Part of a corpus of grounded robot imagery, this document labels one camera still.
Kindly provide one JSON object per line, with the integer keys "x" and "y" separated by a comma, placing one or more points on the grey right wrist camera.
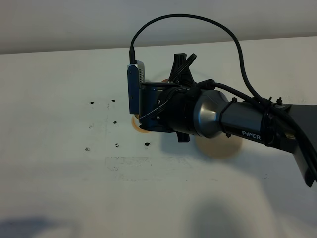
{"x": 135, "y": 77}

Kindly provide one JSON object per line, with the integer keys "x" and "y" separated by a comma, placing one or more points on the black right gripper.
{"x": 168, "y": 106}

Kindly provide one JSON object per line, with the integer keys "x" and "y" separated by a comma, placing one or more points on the orange coaster near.
{"x": 136, "y": 125}

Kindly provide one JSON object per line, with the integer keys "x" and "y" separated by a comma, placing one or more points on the beige round teapot coaster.
{"x": 219, "y": 147}

